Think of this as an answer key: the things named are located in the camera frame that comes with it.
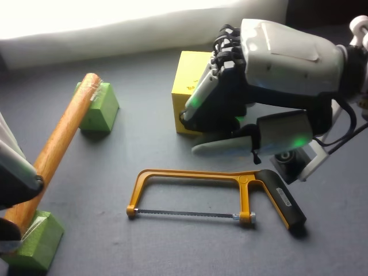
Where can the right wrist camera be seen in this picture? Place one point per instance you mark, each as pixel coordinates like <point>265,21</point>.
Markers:
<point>286,158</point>

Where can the green block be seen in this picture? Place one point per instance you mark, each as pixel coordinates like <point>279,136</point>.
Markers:
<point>40,244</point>
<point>103,109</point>

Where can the wooden rod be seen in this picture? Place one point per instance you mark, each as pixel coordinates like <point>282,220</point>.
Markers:
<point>63,129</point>

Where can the yellow block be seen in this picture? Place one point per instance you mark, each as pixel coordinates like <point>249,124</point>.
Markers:
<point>187,74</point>

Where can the grey table cloth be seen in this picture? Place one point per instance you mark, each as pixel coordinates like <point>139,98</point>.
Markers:
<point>172,253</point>

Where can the white backdrop sheet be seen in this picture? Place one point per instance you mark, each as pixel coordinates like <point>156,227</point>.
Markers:
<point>115,37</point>

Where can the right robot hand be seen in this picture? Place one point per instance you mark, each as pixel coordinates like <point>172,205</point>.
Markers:
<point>287,57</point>

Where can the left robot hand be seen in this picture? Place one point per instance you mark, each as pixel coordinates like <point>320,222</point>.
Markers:
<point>14,178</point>

